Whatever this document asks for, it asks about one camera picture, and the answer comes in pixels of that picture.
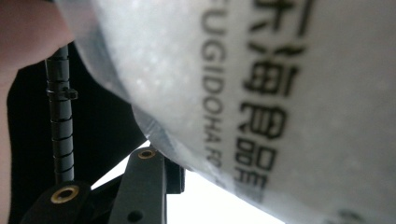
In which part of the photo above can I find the red and white spout pouch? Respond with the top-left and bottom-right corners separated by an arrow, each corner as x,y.
54,0 -> 396,224

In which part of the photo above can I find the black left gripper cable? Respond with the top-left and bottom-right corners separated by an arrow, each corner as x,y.
45,44 -> 78,185

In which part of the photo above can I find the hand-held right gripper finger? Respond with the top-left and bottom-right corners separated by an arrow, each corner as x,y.
163,156 -> 187,195

